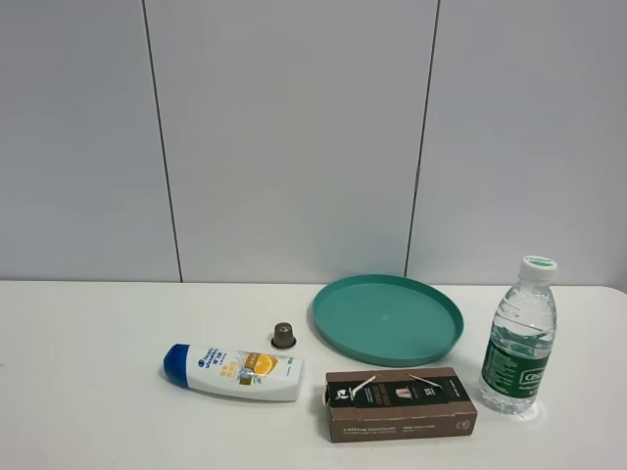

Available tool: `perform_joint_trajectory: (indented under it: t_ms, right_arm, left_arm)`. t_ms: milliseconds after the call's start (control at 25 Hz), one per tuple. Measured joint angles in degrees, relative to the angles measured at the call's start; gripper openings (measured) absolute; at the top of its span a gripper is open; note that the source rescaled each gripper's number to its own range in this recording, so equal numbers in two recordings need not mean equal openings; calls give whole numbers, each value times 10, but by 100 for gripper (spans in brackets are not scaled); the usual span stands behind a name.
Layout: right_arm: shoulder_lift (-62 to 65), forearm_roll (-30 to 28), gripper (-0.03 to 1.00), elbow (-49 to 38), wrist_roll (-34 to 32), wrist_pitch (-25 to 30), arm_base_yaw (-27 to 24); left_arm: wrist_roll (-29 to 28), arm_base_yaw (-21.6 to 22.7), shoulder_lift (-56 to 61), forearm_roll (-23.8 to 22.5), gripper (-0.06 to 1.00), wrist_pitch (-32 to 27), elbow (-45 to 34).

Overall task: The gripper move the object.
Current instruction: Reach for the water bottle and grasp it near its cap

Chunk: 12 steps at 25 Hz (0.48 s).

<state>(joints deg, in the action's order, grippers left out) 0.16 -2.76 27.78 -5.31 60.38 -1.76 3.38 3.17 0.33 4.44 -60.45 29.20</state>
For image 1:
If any brown coffee capsule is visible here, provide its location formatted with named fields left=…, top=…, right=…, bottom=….
left=270, top=322, right=297, bottom=351

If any brown coffee capsule box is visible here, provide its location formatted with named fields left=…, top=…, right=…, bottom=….
left=323, top=367, right=477, bottom=443

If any clear water bottle green label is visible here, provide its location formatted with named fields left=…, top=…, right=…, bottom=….
left=479, top=256, right=557, bottom=414

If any white shampoo bottle blue cap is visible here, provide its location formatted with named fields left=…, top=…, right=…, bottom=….
left=163, top=344, right=305, bottom=402

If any teal round plastic tray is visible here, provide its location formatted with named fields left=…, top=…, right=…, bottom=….
left=310, top=274, right=464, bottom=368

